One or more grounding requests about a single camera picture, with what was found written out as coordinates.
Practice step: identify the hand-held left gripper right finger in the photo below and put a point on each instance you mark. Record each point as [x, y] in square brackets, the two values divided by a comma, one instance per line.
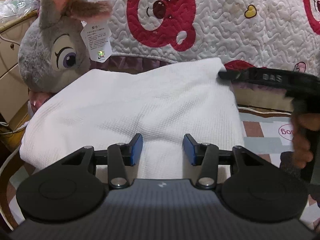
[190, 150]

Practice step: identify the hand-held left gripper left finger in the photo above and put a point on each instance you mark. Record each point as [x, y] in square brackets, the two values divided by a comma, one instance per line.
[136, 150]

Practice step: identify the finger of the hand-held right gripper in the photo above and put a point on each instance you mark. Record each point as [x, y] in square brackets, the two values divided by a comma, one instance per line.
[227, 75]

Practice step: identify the white waffle shirt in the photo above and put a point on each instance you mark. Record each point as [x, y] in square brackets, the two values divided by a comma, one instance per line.
[137, 105]

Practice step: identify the person's right hand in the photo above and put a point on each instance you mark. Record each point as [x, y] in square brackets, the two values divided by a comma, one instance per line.
[302, 140]

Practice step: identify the beige bed base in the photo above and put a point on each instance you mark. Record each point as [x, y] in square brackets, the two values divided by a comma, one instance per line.
[262, 100]

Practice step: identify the striped pastel rug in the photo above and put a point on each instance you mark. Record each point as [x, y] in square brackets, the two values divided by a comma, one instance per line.
[262, 132]

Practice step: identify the white bear print quilt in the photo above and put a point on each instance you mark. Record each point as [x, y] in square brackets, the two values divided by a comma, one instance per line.
[225, 17]

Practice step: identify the white paper tag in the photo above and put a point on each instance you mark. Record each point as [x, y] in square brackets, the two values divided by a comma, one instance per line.
[96, 40]

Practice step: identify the grey plush rabbit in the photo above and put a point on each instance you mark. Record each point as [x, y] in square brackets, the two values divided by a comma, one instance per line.
[40, 62]

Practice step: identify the cream nightstand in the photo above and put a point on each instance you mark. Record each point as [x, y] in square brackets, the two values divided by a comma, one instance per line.
[10, 85]

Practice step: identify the clear plastic bag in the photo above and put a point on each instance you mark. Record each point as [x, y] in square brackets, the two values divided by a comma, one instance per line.
[15, 7]

